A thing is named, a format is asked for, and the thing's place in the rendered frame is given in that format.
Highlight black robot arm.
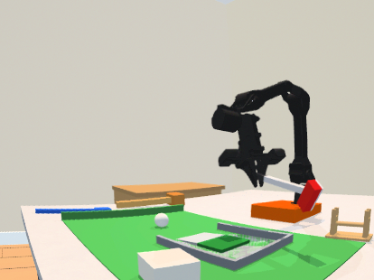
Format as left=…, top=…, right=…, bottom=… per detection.
left=211, top=79, right=316, bottom=186

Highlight white golf ball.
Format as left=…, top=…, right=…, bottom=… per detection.
left=154, top=213, right=168, bottom=228

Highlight green putting mat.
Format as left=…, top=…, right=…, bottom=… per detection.
left=62, top=210, right=366, bottom=280

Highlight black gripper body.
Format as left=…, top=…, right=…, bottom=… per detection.
left=218, top=129, right=286, bottom=167

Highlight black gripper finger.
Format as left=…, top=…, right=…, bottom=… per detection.
left=256, top=157, right=272, bottom=187
left=237, top=159, right=257, bottom=188

